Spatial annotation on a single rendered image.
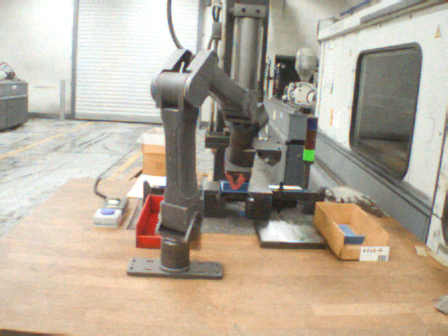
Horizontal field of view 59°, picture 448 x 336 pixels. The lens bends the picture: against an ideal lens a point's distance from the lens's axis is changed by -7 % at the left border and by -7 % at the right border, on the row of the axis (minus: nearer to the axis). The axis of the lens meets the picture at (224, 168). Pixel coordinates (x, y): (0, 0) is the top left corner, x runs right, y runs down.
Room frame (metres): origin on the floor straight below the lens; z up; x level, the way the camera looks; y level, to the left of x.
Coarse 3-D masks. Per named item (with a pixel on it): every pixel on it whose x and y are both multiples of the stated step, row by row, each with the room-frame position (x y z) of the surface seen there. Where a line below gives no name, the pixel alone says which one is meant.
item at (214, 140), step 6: (228, 126) 1.18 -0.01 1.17; (204, 132) 1.25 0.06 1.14; (210, 132) 1.25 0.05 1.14; (216, 132) 1.25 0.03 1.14; (222, 132) 1.26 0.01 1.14; (228, 132) 1.20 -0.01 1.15; (204, 138) 1.19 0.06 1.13; (210, 138) 1.17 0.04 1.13; (216, 138) 1.17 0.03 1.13; (222, 138) 1.18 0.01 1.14; (228, 138) 1.18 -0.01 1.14; (258, 138) 1.19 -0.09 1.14; (264, 138) 1.19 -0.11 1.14; (204, 144) 1.17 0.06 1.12; (210, 144) 1.17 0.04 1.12; (216, 144) 1.17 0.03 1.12; (222, 144) 1.18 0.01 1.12; (228, 144) 1.18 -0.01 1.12; (210, 150) 1.25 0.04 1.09; (216, 150) 1.25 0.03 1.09
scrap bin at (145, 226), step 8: (152, 200) 1.17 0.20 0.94; (160, 200) 1.17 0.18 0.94; (144, 208) 1.05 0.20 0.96; (152, 208) 1.17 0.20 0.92; (144, 216) 1.05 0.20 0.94; (152, 216) 1.14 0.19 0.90; (136, 224) 0.92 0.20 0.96; (144, 224) 1.05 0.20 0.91; (152, 224) 1.07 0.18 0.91; (136, 232) 0.92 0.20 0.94; (144, 232) 1.01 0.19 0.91; (152, 232) 1.02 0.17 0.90; (136, 240) 0.92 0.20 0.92; (144, 240) 0.92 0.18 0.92; (152, 240) 0.93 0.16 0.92; (160, 240) 0.93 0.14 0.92; (152, 248) 0.93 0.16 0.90; (160, 248) 0.93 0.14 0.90
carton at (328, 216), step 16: (320, 208) 1.12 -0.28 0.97; (336, 208) 1.17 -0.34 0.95; (352, 208) 1.17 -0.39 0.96; (320, 224) 1.10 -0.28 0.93; (336, 224) 0.98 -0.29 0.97; (352, 224) 1.16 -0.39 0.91; (368, 224) 1.05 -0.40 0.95; (336, 240) 0.96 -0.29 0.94; (368, 240) 1.03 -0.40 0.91; (384, 240) 0.94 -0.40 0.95; (336, 256) 0.94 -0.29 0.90; (352, 256) 0.92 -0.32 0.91; (368, 256) 0.92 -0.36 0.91; (384, 256) 0.93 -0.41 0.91
